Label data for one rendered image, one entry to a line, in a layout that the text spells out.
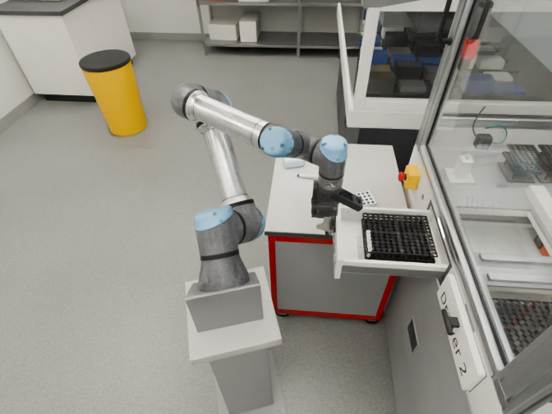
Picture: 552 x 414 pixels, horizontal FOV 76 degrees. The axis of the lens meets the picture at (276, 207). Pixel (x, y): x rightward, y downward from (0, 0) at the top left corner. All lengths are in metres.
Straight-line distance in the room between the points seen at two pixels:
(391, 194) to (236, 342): 0.90
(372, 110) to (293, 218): 0.74
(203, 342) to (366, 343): 1.07
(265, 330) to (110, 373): 1.12
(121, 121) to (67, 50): 0.93
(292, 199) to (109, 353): 1.26
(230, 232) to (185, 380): 1.09
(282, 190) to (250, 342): 0.70
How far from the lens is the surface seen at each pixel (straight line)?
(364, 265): 1.17
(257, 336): 1.16
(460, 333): 1.11
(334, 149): 0.95
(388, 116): 1.90
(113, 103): 3.44
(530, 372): 0.89
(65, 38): 4.08
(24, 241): 2.93
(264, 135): 0.90
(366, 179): 1.65
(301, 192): 1.55
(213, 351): 1.15
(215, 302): 1.05
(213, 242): 1.02
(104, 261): 2.52
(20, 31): 4.32
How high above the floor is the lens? 1.80
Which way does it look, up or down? 45 degrees down
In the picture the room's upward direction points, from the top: 2 degrees counter-clockwise
